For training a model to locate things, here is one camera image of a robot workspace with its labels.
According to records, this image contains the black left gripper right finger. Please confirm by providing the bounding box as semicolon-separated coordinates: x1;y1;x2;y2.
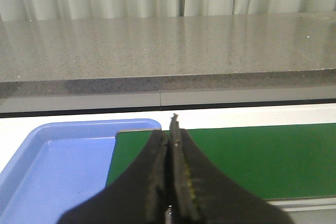
169;114;293;223

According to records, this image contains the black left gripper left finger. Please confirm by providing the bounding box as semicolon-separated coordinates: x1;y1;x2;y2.
57;130;167;223

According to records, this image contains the blue plastic tray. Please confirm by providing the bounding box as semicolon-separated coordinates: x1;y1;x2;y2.
1;119;161;223

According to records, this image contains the green conveyor belt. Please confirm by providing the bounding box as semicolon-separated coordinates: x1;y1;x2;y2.
105;122;336;201

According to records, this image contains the grey stone counter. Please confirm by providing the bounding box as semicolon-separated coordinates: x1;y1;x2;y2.
1;12;335;113

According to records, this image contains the aluminium conveyor side rail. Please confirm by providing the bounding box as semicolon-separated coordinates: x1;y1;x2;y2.
266;196;335;212

